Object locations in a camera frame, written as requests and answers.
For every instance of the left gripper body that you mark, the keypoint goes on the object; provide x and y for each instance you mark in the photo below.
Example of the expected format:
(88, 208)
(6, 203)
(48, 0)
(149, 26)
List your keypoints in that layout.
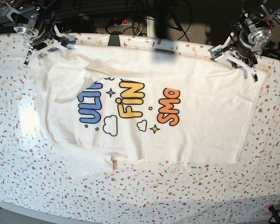
(234, 52)

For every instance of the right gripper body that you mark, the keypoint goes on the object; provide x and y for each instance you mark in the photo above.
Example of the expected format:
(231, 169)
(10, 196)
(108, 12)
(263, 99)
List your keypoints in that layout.
(49, 37)

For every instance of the white printed T-shirt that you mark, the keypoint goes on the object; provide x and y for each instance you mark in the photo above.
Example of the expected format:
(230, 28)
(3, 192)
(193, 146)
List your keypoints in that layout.
(96, 103)

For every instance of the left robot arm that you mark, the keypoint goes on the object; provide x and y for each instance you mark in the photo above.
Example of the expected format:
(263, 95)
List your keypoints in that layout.
(253, 29)

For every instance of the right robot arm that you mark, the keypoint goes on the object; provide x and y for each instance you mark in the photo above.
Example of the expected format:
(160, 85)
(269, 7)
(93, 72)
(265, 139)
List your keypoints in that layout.
(35, 22)

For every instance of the black table clamp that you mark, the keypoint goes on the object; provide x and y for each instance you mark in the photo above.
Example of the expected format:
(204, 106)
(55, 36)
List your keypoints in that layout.
(114, 39)

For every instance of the terrazzo pattern tablecloth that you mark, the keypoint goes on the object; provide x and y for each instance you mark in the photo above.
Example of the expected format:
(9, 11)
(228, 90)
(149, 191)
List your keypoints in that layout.
(33, 182)

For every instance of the red clamp right corner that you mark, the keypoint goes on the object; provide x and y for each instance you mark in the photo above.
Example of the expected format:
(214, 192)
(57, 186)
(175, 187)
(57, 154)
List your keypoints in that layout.
(270, 208)

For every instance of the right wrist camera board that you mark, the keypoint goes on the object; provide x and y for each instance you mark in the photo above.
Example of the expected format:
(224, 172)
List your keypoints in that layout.
(65, 41)

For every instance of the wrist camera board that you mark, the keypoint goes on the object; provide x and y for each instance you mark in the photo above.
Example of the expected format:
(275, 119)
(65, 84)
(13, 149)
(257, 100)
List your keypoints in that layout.
(215, 52)
(65, 41)

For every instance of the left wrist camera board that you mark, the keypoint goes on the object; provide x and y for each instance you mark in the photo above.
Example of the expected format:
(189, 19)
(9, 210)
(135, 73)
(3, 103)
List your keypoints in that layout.
(215, 52)

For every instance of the white metal stand post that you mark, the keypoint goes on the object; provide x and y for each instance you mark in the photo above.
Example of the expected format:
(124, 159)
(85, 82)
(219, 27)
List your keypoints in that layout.
(150, 21)

